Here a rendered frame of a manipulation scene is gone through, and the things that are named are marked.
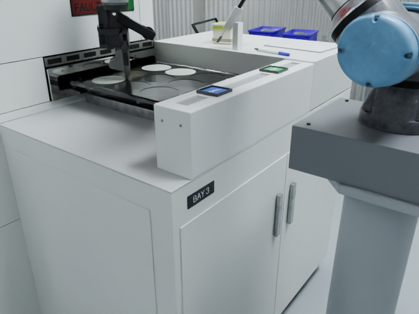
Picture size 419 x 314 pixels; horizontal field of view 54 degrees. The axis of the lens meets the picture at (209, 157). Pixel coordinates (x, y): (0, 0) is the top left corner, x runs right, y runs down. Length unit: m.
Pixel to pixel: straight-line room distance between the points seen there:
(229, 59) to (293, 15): 2.21
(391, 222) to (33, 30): 1.02
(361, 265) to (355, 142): 0.32
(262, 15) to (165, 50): 2.21
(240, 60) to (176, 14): 2.73
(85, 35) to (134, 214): 0.67
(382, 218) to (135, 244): 0.53
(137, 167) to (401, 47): 0.54
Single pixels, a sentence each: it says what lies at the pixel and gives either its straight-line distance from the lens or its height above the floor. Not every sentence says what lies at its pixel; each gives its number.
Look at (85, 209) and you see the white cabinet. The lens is 1.02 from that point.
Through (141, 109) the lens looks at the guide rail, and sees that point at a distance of 1.17.
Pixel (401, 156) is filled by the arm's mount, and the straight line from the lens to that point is 0.79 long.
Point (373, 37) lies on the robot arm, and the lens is 0.70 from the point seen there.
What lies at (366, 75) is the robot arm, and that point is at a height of 1.04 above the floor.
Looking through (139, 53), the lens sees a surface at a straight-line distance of 1.50.
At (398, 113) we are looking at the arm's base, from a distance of 0.85.
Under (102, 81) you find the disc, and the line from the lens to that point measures 1.27.
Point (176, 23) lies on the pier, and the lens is 4.04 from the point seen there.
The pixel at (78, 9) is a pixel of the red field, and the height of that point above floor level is 1.09.
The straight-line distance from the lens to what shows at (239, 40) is 1.36.
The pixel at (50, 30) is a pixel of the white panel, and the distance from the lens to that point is 1.30.
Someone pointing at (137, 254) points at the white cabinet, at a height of 0.63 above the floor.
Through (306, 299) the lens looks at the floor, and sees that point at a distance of 1.78.
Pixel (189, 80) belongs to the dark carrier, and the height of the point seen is 0.90.
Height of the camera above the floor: 1.20
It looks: 24 degrees down
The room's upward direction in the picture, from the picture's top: straight up
